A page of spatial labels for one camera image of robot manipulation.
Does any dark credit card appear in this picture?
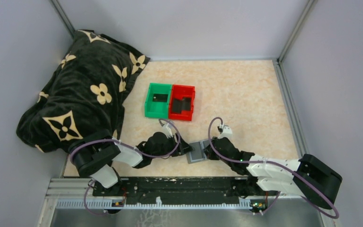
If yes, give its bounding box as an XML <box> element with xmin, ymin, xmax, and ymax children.
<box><xmin>171</xmin><ymin>98</ymin><xmax>182</xmax><ymax>114</ymax></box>
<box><xmin>181</xmin><ymin>97</ymin><xmax>192</xmax><ymax>112</ymax></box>

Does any grey credit card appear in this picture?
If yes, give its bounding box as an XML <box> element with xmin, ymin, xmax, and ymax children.
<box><xmin>152</xmin><ymin>94</ymin><xmax>168</xmax><ymax>103</ymax></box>

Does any green plastic bin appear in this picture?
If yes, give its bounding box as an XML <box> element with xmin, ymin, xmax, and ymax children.
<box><xmin>144</xmin><ymin>83</ymin><xmax>172</xmax><ymax>119</ymax></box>

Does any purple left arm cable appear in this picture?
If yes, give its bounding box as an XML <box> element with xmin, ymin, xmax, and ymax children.
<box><xmin>69</xmin><ymin>118</ymin><xmax>182</xmax><ymax>217</ymax></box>

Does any red plastic bin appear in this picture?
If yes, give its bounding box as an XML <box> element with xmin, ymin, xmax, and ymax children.
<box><xmin>168</xmin><ymin>84</ymin><xmax>195</xmax><ymax>122</ymax></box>

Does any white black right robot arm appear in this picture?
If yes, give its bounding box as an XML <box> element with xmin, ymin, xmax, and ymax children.
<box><xmin>204</xmin><ymin>138</ymin><xmax>342</xmax><ymax>210</ymax></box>

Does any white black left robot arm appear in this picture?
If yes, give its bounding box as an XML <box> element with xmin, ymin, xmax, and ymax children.
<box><xmin>68</xmin><ymin>130</ymin><xmax>193</xmax><ymax>196</ymax></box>

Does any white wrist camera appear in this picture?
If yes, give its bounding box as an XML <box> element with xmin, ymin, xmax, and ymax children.
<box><xmin>161</xmin><ymin>123</ymin><xmax>174</xmax><ymax>138</ymax></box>
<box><xmin>218</xmin><ymin>124</ymin><xmax>233</xmax><ymax>140</ymax></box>

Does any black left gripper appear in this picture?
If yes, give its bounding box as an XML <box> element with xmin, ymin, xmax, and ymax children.
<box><xmin>151</xmin><ymin>132</ymin><xmax>195</xmax><ymax>159</ymax></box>

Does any black floral plush blanket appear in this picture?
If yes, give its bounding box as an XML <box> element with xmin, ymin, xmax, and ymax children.
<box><xmin>16</xmin><ymin>30</ymin><xmax>150</xmax><ymax>153</ymax></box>

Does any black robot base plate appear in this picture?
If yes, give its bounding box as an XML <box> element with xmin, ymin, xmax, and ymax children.
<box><xmin>89</xmin><ymin>176</ymin><xmax>277</xmax><ymax>205</ymax></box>

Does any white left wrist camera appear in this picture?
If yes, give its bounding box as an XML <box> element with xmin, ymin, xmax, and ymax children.
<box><xmin>161</xmin><ymin>123</ymin><xmax>174</xmax><ymax>138</ymax></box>

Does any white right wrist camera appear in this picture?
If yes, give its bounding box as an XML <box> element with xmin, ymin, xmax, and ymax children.
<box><xmin>218</xmin><ymin>124</ymin><xmax>233</xmax><ymax>140</ymax></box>

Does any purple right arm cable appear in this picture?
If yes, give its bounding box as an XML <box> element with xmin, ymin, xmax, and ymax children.
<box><xmin>207</xmin><ymin>117</ymin><xmax>340</xmax><ymax>219</ymax></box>

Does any grey leather card holder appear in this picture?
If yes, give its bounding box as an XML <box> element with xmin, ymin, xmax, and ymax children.
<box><xmin>186</xmin><ymin>139</ymin><xmax>209</xmax><ymax>164</ymax></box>

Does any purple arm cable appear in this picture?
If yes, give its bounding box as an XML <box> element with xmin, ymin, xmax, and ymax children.
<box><xmin>207</xmin><ymin>117</ymin><xmax>340</xmax><ymax>219</ymax></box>
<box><xmin>69</xmin><ymin>118</ymin><xmax>182</xmax><ymax>217</ymax></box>

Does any slotted grey cable duct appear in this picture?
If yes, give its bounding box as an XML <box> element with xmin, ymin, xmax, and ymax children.
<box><xmin>56</xmin><ymin>197</ymin><xmax>265</xmax><ymax>210</ymax></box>

